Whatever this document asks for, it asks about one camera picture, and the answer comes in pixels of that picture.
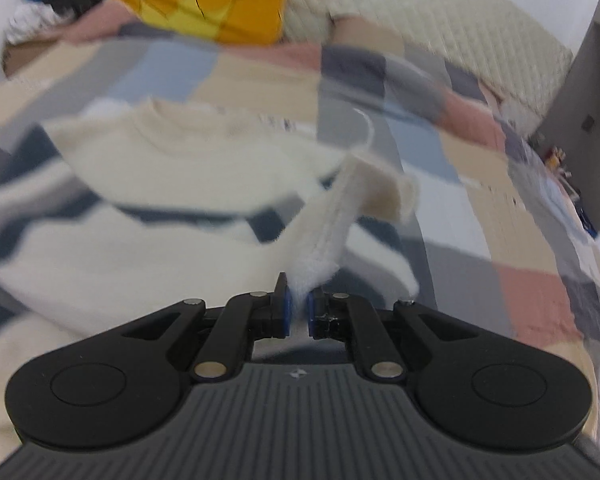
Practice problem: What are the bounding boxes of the cream striped knit sweater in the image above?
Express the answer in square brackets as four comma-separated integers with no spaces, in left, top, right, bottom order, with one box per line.
[0,99,419,462]

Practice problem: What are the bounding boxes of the white crumpled clothing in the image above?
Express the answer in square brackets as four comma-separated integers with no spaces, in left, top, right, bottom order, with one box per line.
[4,1,76,44]

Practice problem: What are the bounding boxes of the patchwork colour block duvet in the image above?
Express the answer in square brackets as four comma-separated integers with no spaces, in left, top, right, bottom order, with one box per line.
[0,18,600,463]

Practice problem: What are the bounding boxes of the yellow pump bottle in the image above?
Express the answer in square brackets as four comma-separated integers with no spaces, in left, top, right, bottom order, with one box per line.
[545,146,566,171]

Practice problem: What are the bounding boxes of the patchwork pillow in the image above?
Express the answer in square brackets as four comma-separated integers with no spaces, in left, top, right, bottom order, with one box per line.
[329,15,501,114]

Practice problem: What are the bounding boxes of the grey wardrobe niche cabinet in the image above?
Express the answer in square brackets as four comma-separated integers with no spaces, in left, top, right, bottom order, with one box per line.
[539,24,600,230]

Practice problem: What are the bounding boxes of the cream quilted headboard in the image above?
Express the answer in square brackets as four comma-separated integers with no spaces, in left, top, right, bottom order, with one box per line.
[284,0,573,138]

